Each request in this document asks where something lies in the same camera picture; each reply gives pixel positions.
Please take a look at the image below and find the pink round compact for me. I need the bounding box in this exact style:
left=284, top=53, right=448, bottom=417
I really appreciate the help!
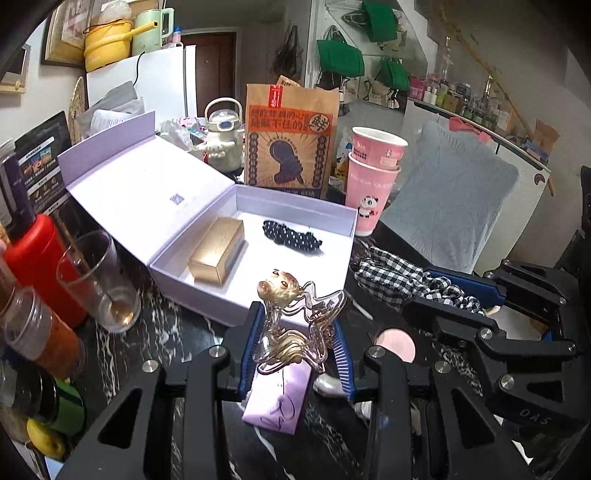
left=374, top=328, right=416, bottom=363

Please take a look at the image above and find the black white gingham scrunchie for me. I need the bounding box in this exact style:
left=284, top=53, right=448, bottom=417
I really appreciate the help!
left=355, top=247, right=486, bottom=316

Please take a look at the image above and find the purple signed card box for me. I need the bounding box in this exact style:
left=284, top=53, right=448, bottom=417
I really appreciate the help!
left=242, top=363, right=311, bottom=435

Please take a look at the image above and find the gold bear hair claw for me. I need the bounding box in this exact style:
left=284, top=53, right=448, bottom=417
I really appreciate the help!
left=252, top=269, right=346, bottom=375

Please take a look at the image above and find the pearl white hair claw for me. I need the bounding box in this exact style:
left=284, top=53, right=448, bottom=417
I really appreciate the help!
left=312, top=373, right=346, bottom=398

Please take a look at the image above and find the white low cabinet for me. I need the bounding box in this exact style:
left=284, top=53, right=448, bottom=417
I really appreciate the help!
left=397, top=100, right=550, bottom=274

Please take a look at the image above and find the clear lidded plastic cup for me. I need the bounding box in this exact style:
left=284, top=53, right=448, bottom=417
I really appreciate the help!
left=2, top=287, right=85, bottom=380

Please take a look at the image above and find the lower pink panda cup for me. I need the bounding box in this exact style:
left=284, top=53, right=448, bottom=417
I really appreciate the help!
left=346, top=153, right=401, bottom=237

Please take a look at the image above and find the clear drinking glass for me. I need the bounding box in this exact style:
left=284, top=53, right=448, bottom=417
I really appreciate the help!
left=56, top=230, right=141, bottom=334

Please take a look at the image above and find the upper pink paper cup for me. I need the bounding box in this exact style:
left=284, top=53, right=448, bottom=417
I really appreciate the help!
left=352, top=126, right=408, bottom=170

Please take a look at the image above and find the black polka-dot scrunchie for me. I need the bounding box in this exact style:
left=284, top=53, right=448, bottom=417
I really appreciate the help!
left=263, top=220, right=322, bottom=253

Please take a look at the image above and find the red plastic container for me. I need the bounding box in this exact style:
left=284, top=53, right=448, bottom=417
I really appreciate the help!
left=3, top=214, right=86, bottom=328

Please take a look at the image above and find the lavender open gift box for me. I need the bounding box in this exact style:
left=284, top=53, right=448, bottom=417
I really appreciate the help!
left=58, top=112, right=356, bottom=326

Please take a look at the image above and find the gold rectangular small box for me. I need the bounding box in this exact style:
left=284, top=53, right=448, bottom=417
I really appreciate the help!
left=187, top=217, right=245, bottom=286

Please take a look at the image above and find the brown fried chicken paper bag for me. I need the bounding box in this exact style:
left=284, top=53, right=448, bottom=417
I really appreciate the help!
left=245, top=84, right=339, bottom=199

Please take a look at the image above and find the green tote bag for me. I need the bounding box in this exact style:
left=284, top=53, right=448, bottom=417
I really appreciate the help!
left=317, top=39, right=365, bottom=78

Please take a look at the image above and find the cream robot-shaped kettle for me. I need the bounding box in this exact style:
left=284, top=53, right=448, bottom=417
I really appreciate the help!
left=194, top=97, right=245, bottom=174

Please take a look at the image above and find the white refrigerator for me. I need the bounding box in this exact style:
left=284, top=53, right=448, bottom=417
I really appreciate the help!
left=86, top=46, right=197, bottom=124

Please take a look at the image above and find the yellow pot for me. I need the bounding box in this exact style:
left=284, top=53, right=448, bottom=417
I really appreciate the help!
left=83, top=20, right=147, bottom=73

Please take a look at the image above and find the light green electric kettle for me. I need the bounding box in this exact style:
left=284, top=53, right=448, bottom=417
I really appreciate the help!
left=131, top=8, right=174, bottom=56

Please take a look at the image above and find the framed picture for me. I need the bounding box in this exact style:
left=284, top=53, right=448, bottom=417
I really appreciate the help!
left=41, top=0, right=94, bottom=68

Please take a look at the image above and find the small cream wall frame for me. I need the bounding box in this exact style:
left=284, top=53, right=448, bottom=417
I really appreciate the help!
left=0, top=43, right=31, bottom=94

